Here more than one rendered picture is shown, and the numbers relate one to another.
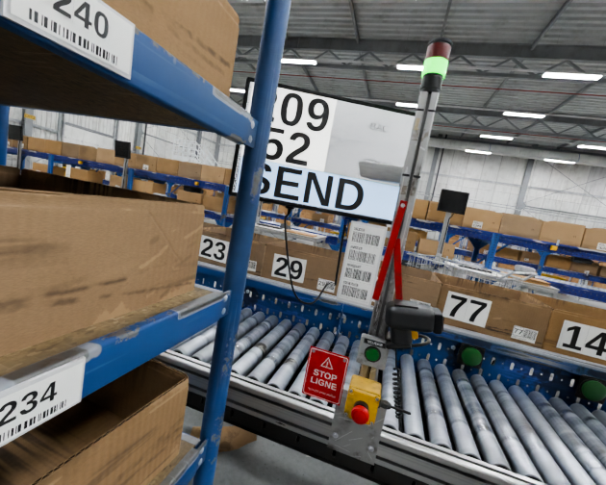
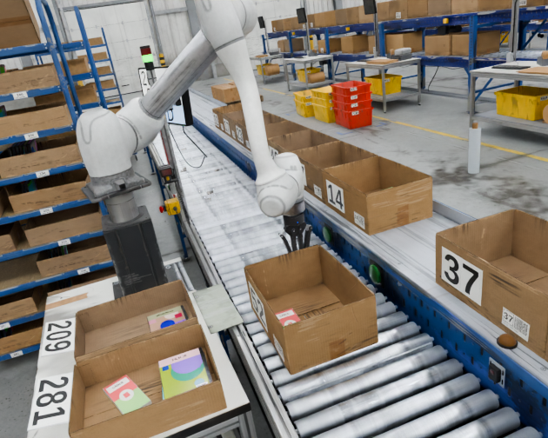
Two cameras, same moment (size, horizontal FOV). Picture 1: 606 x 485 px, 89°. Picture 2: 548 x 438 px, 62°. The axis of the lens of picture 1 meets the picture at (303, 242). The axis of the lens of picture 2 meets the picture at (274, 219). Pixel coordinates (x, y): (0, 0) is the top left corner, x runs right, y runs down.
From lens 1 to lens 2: 2.52 m
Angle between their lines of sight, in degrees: 59
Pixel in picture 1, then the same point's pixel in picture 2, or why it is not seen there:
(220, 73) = (63, 119)
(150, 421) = (75, 186)
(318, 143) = not seen: hidden behind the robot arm
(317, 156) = not seen: hidden behind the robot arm
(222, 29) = (59, 112)
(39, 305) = (46, 163)
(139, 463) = (76, 193)
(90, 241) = (50, 155)
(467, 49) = not seen: outside the picture
